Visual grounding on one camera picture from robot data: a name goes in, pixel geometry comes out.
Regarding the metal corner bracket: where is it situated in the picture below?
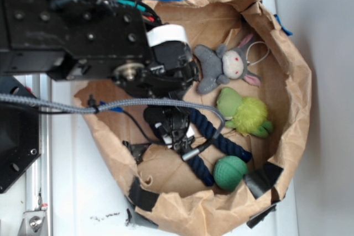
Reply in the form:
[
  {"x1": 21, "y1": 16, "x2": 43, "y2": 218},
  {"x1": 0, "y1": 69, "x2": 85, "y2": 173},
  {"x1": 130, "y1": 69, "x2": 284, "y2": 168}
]
[{"x1": 17, "y1": 210, "x2": 48, "y2": 236}]

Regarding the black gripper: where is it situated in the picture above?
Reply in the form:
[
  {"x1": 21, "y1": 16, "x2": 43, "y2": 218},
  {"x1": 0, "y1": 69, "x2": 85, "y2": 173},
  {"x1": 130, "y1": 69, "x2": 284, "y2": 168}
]
[{"x1": 113, "y1": 41, "x2": 199, "y2": 153}]

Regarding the black tape patch right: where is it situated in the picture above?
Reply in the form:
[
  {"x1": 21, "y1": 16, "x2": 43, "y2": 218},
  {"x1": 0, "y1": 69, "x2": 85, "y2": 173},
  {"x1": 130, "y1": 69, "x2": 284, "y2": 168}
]
[{"x1": 243, "y1": 162, "x2": 284, "y2": 199}]

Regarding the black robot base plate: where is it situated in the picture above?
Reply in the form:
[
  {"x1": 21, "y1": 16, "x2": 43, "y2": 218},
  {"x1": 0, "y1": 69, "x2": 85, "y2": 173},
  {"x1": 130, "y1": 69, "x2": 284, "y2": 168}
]
[{"x1": 1, "y1": 102, "x2": 40, "y2": 193}]

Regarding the blue tape piece right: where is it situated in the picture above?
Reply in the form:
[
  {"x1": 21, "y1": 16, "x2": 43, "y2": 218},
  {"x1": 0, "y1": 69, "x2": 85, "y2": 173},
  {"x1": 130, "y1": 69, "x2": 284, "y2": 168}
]
[{"x1": 273, "y1": 13, "x2": 293, "y2": 36}]

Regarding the grey plush donkey toy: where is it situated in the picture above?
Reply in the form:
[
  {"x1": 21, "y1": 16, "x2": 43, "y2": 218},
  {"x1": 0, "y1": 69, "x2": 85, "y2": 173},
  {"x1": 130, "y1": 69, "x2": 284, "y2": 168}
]
[{"x1": 194, "y1": 34, "x2": 261, "y2": 95}]

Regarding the black tape patch bottom-left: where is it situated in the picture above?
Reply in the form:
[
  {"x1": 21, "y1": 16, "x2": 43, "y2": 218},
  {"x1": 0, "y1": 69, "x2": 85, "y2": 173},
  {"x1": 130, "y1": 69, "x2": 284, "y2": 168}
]
[{"x1": 125, "y1": 177, "x2": 159, "y2": 229}]

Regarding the green rubber ball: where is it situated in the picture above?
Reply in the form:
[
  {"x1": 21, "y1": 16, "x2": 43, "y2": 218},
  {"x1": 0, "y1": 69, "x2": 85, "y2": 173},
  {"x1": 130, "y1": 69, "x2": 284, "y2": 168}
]
[{"x1": 214, "y1": 155, "x2": 248, "y2": 192}]

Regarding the white label tape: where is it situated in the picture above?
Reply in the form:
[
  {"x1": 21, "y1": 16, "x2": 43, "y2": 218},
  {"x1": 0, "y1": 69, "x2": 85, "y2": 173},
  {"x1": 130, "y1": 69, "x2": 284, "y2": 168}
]
[{"x1": 147, "y1": 24, "x2": 189, "y2": 47}]

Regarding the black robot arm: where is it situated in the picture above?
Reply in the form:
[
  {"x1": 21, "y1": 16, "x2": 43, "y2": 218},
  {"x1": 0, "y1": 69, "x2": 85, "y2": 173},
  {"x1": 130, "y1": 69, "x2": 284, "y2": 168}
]
[{"x1": 1, "y1": 0, "x2": 199, "y2": 151}]

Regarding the green fuzzy plush turtle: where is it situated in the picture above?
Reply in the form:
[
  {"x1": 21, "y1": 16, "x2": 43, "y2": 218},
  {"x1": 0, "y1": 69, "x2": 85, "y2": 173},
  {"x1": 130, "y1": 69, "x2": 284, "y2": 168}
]
[{"x1": 216, "y1": 87, "x2": 273, "y2": 138}]

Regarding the dark blue twisted rope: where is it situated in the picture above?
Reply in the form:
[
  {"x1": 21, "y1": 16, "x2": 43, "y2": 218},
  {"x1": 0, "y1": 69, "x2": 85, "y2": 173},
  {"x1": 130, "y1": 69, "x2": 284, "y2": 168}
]
[{"x1": 186, "y1": 107, "x2": 252, "y2": 187}]

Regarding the aluminium extrusion rail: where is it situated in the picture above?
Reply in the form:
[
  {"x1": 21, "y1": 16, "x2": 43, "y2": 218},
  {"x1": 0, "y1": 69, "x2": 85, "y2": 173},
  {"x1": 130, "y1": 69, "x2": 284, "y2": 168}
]
[{"x1": 24, "y1": 74, "x2": 53, "y2": 236}]

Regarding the brown paper bag bin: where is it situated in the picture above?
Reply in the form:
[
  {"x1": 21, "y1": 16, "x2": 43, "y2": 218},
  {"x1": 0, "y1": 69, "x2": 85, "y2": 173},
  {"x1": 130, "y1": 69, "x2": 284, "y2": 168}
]
[{"x1": 85, "y1": 0, "x2": 311, "y2": 235}]

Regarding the grey braided cable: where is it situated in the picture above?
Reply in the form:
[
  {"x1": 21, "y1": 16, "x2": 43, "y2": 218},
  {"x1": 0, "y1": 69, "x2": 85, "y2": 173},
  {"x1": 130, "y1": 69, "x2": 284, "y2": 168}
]
[{"x1": 0, "y1": 93, "x2": 225, "y2": 140}]

